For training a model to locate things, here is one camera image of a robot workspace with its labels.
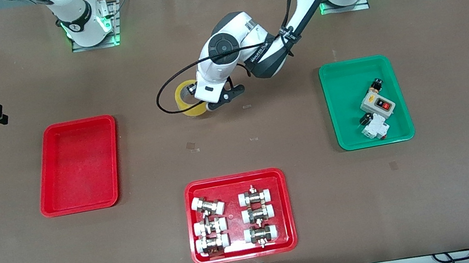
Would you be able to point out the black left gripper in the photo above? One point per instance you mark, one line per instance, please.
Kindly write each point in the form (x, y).
(194, 90)

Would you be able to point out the small black gold connector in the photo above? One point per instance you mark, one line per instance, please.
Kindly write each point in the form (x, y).
(375, 86)

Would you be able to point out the metal valve with white caps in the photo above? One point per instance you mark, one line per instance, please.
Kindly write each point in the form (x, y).
(253, 235)
(201, 204)
(211, 244)
(246, 198)
(249, 216)
(201, 228)

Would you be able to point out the green plastic tray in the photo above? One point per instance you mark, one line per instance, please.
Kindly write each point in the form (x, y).
(345, 102)

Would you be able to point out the small clear tape strip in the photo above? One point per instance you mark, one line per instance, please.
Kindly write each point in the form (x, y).
(335, 55)
(254, 138)
(247, 106)

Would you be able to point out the red tray holding valves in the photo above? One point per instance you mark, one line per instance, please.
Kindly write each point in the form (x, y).
(232, 209)

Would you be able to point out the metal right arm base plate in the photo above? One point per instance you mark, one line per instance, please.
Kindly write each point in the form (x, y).
(96, 46)

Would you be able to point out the grey on-off switch box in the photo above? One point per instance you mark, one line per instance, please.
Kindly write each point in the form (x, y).
(374, 103)

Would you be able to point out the yellow clear tape roll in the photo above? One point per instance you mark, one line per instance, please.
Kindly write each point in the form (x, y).
(192, 111)

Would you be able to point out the white circuit breaker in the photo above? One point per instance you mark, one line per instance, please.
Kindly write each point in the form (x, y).
(376, 129)

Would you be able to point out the empty red plastic tray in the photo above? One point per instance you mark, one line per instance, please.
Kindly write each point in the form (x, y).
(77, 169)

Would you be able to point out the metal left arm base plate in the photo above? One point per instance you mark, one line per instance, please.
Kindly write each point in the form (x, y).
(345, 8)

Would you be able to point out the square clear tape patch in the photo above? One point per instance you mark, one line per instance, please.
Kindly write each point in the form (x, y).
(192, 146)
(393, 165)

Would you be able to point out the small black round buzzer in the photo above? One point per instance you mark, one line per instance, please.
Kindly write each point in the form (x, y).
(365, 119)

